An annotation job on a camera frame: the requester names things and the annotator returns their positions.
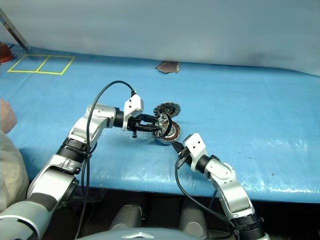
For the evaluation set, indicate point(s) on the slanted metal bar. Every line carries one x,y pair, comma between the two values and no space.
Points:
15,31

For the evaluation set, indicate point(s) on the grey rounded robot leg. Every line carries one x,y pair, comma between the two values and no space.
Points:
193,220
126,217

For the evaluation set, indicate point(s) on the blue plastic table cover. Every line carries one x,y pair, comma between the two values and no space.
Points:
237,112

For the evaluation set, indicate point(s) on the grey robot torso with emblem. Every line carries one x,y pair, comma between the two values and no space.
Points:
150,235

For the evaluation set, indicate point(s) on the red-brown object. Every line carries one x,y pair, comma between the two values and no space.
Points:
4,53

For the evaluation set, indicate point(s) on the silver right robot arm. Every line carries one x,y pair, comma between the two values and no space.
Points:
230,187

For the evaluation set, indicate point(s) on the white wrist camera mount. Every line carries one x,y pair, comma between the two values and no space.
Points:
133,107
196,147

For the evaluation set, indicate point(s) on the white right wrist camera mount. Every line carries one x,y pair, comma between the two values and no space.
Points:
196,147

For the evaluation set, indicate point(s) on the motor stator with copper windings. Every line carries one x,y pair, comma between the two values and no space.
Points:
174,135

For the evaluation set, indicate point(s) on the silver rotor disc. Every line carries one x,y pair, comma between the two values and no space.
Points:
162,125

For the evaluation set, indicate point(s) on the yellow tape rectangle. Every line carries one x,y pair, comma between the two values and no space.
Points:
36,71

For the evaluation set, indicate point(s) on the silver finned motor end cap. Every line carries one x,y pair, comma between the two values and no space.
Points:
170,108

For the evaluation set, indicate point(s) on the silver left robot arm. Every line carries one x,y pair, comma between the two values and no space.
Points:
82,130

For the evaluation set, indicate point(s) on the person's bare hand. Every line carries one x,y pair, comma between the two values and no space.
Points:
7,117

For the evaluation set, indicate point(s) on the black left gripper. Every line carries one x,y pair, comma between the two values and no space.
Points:
135,125

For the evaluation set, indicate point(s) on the person's beige sleeve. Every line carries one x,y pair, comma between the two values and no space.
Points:
11,170

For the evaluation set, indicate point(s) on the brown torn hole patch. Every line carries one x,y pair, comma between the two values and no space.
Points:
168,67

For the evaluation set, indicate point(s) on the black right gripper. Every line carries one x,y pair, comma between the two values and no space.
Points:
185,156

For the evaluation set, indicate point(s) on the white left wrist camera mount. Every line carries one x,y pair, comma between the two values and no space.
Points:
133,107

